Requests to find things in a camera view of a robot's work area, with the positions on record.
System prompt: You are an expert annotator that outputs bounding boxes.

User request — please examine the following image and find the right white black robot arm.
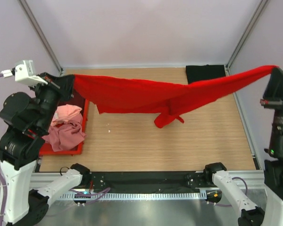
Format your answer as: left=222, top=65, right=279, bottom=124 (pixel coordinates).
left=203, top=67, right=283, bottom=226

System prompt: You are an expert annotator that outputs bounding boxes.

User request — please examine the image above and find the dusty pink t shirt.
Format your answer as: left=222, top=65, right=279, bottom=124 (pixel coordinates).
left=42, top=114, right=86, bottom=152

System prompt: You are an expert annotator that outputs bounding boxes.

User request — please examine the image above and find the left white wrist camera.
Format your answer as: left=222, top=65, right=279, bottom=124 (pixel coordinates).
left=1, top=60, right=48, bottom=87

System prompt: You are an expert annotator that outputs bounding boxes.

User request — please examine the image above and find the red plastic bin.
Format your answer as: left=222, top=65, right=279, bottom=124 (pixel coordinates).
left=40, top=92, right=89, bottom=156

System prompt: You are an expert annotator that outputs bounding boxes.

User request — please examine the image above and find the folded black t shirt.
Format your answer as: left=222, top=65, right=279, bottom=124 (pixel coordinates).
left=185, top=65, right=226, bottom=84

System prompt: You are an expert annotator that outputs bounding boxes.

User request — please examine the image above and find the aluminium frame post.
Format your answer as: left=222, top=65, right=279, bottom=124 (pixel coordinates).
left=225, top=0, right=270, bottom=71
left=18, top=0, right=64, bottom=75

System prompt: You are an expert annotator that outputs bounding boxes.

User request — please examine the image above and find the right aluminium frame post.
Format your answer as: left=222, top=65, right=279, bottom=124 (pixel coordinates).
left=225, top=0, right=270, bottom=71

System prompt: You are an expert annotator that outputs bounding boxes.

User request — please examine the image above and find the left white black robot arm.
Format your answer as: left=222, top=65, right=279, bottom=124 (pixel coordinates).
left=0, top=73, right=91, bottom=226

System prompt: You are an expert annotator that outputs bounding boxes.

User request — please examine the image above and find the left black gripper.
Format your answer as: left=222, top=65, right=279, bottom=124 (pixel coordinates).
left=30, top=71, right=76, bottom=131

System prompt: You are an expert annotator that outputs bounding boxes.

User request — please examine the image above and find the red t shirt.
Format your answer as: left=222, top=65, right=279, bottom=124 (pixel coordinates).
left=74, top=65, right=277, bottom=128

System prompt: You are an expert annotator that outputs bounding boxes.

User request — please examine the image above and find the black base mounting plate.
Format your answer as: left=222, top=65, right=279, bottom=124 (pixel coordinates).
left=83, top=171, right=215, bottom=193

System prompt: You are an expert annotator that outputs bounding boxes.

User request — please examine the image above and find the light pink t shirt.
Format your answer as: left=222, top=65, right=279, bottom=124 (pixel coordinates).
left=50, top=104, right=82, bottom=126

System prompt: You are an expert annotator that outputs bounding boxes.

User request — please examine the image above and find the aluminium front rail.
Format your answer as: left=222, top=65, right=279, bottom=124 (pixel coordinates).
left=30, top=170, right=264, bottom=189

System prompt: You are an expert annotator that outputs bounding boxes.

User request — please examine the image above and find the white slotted cable duct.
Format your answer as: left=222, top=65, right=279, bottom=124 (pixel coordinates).
left=58, top=190, right=207, bottom=202

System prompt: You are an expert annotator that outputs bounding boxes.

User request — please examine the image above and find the left aluminium frame post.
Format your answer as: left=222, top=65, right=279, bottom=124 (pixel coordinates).
left=18, top=0, right=64, bottom=75

